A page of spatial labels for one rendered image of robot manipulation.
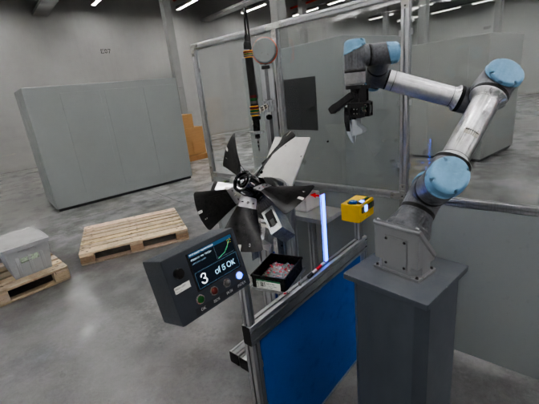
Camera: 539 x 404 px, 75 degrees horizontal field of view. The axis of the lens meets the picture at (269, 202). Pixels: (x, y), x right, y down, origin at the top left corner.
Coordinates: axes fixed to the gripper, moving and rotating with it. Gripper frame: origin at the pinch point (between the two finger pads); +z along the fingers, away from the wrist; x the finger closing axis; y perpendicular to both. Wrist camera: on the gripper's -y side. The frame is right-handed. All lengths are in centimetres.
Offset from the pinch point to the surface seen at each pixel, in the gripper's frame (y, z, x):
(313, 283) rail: -12, 60, -15
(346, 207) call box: -15.0, 37.3, 21.9
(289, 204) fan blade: -28.4, 28.7, -6.6
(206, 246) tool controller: -11, 19, -68
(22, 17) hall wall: -1224, -294, 316
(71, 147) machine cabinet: -584, 40, 115
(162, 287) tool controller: -14, 26, -83
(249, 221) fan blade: -52, 40, -10
